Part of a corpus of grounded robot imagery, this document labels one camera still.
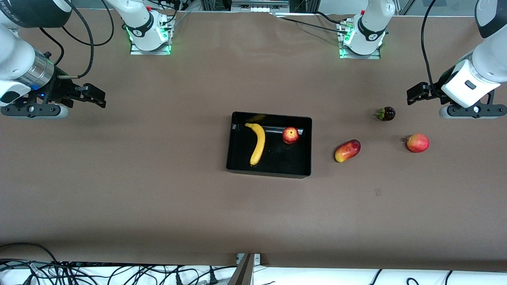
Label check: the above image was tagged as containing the black rectangular plastic tray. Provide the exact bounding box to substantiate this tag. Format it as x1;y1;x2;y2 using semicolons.
226;111;313;179

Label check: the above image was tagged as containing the dark purple mangosteen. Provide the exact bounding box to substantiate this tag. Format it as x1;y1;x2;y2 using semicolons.
374;106;396;122

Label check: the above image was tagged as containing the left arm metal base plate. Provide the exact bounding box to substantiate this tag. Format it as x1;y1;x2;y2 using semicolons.
338;20;381;60

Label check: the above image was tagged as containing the red yellow mango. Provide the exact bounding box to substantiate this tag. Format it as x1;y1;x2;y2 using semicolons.
334;139;361;163

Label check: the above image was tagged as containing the aluminium post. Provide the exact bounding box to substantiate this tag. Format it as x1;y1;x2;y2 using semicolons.
228;253;254;285

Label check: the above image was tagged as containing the black looped floor cable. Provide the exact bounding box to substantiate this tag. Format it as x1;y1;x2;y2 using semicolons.
0;242;60;265

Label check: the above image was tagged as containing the table cover sheet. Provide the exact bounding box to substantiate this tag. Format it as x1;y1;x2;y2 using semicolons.
0;8;507;272

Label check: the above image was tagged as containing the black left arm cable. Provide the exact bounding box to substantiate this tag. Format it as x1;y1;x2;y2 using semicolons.
421;0;450;99

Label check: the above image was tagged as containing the small metal bracket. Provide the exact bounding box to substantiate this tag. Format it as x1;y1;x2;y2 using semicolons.
236;253;261;265

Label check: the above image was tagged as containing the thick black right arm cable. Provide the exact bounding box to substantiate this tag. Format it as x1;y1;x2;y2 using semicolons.
59;0;94;78

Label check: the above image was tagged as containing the large red apple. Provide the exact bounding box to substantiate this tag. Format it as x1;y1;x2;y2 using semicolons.
406;133;430;153

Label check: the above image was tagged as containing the yellow banana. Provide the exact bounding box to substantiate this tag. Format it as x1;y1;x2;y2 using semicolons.
245;123;266;167

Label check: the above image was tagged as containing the black cable on table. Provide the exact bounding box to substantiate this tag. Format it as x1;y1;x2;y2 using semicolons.
273;11;351;34

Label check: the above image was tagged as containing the small red apple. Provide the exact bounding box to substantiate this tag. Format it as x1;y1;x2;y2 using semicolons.
282;127;300;145

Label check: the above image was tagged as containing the white lower board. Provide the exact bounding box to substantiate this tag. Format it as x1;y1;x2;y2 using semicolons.
0;264;507;285

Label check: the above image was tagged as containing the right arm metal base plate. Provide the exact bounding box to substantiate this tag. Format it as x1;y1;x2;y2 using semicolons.
130;12;175;55

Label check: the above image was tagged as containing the white device with ports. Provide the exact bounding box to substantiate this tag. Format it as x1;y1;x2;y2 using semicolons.
232;0;290;12

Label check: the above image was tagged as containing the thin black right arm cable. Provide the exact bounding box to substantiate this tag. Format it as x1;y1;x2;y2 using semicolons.
39;0;115;67

